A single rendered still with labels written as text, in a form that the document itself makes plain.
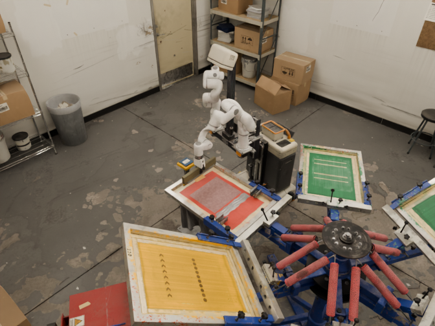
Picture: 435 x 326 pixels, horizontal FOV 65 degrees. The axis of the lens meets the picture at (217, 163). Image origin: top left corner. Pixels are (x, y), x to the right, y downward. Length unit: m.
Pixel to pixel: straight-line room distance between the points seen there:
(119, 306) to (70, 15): 4.23
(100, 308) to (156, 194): 2.38
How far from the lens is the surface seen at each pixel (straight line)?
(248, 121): 2.89
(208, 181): 3.08
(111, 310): 2.23
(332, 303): 2.23
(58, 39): 5.51
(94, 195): 4.59
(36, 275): 4.00
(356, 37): 6.02
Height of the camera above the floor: 3.00
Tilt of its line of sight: 38 degrees down
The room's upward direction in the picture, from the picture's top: straight up
